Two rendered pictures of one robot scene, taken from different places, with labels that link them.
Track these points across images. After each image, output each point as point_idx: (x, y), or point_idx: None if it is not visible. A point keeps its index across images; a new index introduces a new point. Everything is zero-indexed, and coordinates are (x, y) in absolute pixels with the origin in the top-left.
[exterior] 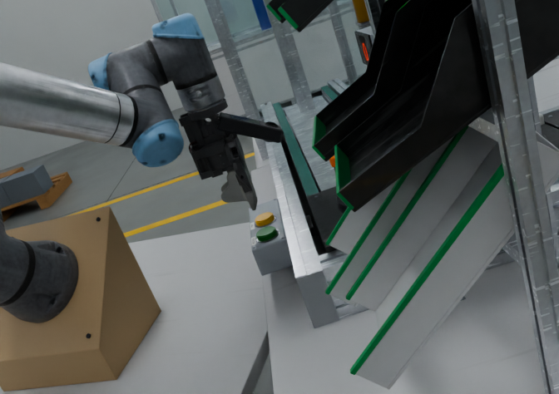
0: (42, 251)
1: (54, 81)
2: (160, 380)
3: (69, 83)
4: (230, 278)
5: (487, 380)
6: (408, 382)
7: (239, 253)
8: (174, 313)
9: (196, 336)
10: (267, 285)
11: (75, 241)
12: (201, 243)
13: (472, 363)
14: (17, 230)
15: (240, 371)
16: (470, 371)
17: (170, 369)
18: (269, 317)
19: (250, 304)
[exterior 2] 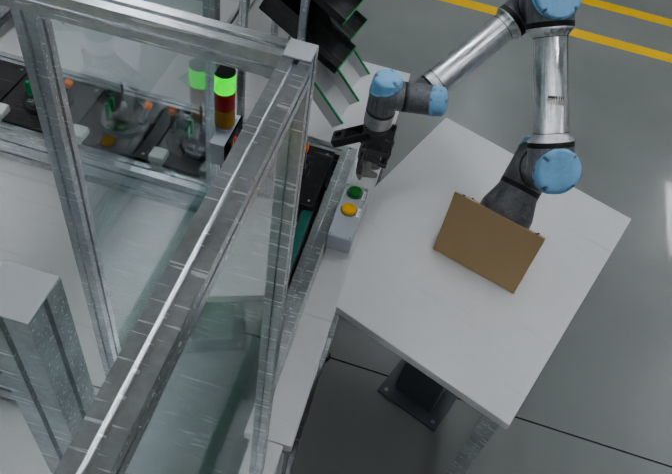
0: (498, 186)
1: (455, 48)
2: (435, 195)
3: (449, 53)
4: (381, 245)
5: (312, 114)
6: (335, 128)
7: (365, 268)
8: (424, 240)
9: (412, 210)
10: (361, 218)
11: (482, 205)
12: (391, 315)
13: (310, 121)
14: (532, 232)
15: (395, 173)
16: (314, 119)
17: (430, 198)
18: (370, 193)
19: (376, 211)
